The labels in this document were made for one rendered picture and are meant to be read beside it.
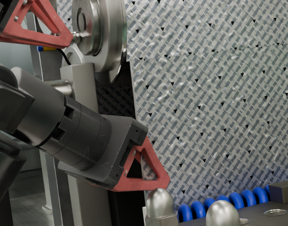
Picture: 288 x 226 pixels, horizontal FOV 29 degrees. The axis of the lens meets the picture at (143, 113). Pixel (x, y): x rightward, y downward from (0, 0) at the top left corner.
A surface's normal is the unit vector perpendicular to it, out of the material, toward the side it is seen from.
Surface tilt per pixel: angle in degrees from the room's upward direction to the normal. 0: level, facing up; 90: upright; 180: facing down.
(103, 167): 55
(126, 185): 105
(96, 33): 119
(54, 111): 85
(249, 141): 93
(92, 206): 90
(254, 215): 0
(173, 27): 90
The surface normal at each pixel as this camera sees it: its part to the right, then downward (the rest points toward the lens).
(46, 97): 0.68, -0.36
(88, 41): -0.91, 0.14
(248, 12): 0.39, 0.00
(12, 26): 0.69, 0.15
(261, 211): -0.13, -0.99
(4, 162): 0.45, 0.32
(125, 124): -0.73, -0.45
